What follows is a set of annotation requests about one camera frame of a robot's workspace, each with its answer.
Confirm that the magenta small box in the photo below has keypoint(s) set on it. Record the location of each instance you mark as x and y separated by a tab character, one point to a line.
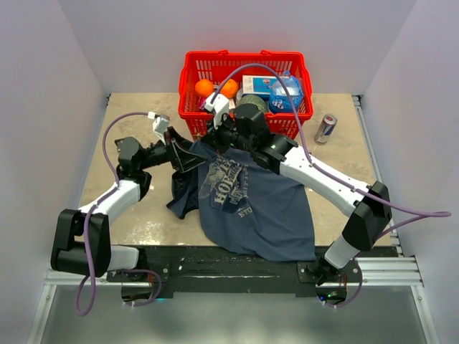
202	104

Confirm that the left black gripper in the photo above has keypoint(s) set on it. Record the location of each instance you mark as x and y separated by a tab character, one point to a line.
181	153

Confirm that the green netted melon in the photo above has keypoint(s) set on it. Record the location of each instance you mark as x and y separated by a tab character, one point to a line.
254	100

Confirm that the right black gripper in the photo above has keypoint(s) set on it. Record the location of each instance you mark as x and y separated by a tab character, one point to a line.
213	136

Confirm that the navy blue printed t-shirt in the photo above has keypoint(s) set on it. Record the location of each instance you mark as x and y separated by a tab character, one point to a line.
244	208

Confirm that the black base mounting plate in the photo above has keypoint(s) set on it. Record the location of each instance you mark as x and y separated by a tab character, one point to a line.
210	269

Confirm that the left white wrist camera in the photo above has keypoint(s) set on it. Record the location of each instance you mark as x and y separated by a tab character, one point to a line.
160	124

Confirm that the silver blue energy drink can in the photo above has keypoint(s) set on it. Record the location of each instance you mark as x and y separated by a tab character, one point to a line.
325	129

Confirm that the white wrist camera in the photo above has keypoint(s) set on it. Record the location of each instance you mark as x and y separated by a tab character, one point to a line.
218	105
160	124

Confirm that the orange fruit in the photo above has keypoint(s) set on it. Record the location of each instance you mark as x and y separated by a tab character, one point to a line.
204	88
229	89

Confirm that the right orange fruit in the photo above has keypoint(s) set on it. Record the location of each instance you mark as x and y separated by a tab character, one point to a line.
229	89

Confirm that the red plastic shopping basket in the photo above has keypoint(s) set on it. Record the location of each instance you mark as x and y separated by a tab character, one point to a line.
205	69

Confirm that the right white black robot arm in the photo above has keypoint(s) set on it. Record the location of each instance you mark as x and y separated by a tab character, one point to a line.
364	205

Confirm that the left orange fruit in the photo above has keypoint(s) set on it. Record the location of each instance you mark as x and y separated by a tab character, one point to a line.
204	88

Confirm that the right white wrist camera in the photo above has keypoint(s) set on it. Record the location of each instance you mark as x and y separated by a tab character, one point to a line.
218	105

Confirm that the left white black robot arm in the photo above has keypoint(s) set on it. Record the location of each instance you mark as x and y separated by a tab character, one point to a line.
82	238

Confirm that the blue plastic snack bag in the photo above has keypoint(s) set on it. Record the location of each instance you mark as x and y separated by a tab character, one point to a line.
285	94

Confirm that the blue white carton box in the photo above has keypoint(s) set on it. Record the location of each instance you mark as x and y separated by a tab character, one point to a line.
260	85

